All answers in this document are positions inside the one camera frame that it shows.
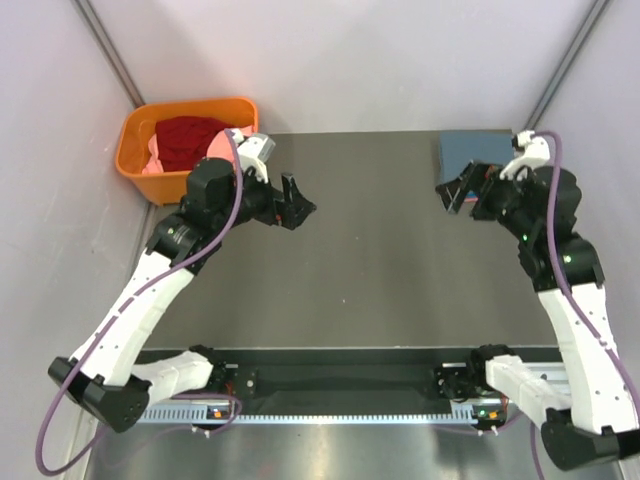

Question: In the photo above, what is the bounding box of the white slotted cable duct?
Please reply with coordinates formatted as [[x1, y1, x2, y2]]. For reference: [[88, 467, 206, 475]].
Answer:
[[134, 403, 506, 424]]

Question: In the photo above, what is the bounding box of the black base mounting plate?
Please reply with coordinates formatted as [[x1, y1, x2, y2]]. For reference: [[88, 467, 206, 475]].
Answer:
[[134, 346, 561, 417]]

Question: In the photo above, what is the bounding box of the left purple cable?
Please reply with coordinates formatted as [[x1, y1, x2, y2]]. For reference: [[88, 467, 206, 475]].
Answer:
[[36, 127, 246, 475]]

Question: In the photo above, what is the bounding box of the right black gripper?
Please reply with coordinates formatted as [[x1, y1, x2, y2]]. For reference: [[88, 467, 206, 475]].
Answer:
[[434, 159, 537, 240]]

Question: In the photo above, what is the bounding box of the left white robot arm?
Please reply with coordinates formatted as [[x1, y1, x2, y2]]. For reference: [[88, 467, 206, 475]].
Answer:
[[48, 158, 316, 433]]

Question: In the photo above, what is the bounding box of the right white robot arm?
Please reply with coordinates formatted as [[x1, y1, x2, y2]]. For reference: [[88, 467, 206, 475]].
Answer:
[[436, 162, 639, 471]]

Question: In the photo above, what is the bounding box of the orange plastic bin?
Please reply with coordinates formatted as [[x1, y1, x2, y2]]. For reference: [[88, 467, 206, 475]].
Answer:
[[114, 96, 263, 207]]

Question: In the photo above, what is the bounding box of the grey-blue t shirt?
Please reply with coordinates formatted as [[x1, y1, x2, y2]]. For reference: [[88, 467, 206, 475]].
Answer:
[[437, 130, 515, 186]]

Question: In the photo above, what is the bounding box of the left aluminium corner post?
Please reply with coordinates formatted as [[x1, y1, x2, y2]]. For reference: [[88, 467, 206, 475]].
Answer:
[[71, 0, 145, 108]]

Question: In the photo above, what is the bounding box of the aluminium corner post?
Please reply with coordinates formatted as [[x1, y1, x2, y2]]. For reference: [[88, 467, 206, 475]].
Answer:
[[71, 0, 145, 108], [523, 0, 614, 130]]

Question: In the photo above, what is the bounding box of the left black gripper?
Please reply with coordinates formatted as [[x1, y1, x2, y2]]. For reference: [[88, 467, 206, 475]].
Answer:
[[213, 161, 315, 233]]

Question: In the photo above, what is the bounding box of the right aluminium corner post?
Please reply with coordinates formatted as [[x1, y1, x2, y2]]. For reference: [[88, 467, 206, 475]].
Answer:
[[523, 0, 614, 130]]

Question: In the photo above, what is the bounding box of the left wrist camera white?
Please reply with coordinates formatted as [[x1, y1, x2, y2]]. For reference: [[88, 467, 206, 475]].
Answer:
[[237, 133, 276, 184]]

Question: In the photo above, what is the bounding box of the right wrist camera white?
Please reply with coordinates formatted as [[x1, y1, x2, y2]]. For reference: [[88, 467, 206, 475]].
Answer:
[[499, 130, 551, 181]]

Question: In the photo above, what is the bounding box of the dark red t shirt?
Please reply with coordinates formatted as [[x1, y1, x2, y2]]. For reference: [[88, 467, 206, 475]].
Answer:
[[155, 116, 232, 172]]

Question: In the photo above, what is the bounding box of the pink t shirt in bin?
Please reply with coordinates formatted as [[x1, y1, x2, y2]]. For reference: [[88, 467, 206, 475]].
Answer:
[[142, 130, 233, 174]]

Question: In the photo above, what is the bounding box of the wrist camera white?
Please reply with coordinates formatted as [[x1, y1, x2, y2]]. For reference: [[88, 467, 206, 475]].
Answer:
[[237, 133, 276, 184], [499, 130, 551, 181]]

